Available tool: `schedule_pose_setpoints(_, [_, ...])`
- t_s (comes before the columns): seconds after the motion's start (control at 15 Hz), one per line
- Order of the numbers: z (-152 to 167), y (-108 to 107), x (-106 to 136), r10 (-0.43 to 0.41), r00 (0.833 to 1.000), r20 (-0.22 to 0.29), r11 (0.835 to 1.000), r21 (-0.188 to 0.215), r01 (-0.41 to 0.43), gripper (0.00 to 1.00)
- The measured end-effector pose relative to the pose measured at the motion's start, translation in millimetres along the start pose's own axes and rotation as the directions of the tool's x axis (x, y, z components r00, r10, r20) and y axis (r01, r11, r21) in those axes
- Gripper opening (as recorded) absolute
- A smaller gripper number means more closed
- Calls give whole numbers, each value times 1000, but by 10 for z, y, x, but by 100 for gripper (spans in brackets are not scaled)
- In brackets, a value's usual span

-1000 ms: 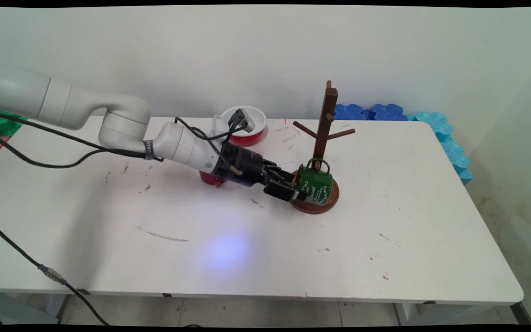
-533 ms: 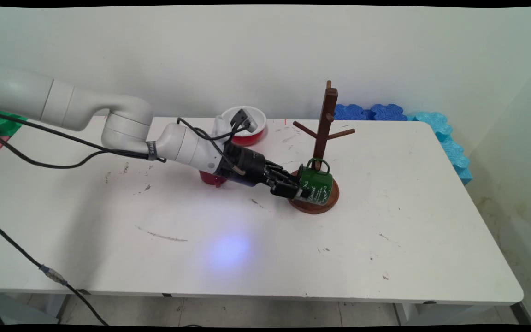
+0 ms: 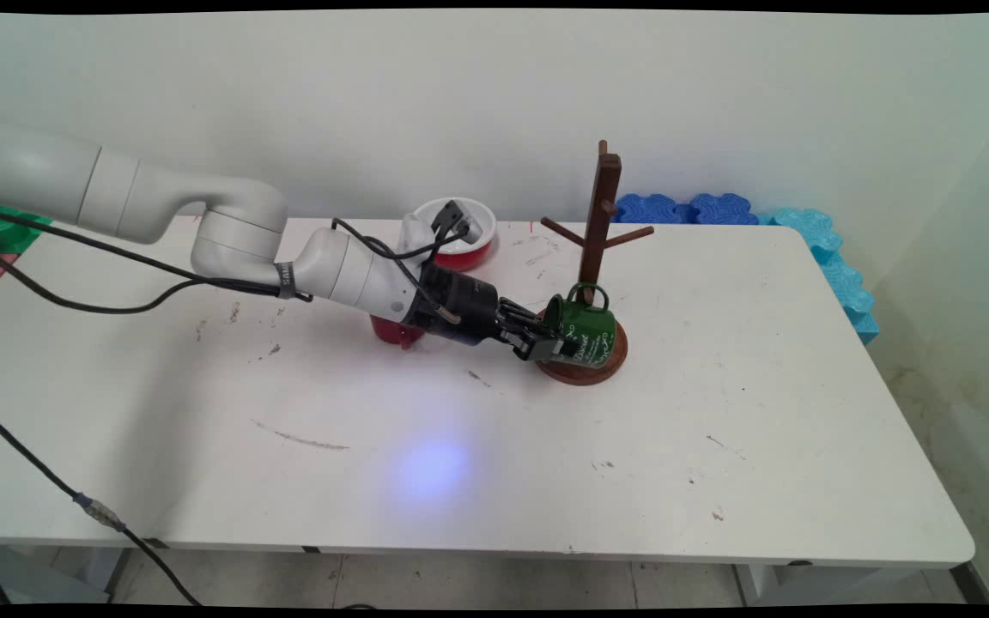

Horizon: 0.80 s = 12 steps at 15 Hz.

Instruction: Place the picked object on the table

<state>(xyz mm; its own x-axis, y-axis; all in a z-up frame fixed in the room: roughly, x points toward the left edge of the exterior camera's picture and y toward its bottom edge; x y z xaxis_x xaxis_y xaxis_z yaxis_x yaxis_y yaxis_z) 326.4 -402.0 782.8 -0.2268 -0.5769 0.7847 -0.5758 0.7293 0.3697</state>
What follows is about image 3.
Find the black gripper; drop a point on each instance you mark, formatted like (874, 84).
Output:
(460, 309)

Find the green enamel mug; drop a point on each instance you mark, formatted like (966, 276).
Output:
(589, 330)

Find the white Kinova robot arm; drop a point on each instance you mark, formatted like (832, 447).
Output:
(228, 232)

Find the red bowl white inside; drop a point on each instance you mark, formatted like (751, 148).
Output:
(473, 253)

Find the brown wooden mug tree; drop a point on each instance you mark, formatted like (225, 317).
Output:
(602, 197)

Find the red enamel mug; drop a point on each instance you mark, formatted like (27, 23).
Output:
(387, 329)

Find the dark blue foam mat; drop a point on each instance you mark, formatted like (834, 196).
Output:
(722, 209)
(649, 209)

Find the light blue foam mat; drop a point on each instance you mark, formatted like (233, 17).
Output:
(838, 275)

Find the white table leg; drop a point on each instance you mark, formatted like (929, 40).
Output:
(803, 584)
(104, 566)

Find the green foam mat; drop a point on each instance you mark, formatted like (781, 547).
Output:
(1, 233)

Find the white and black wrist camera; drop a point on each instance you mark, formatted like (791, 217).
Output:
(452, 215)

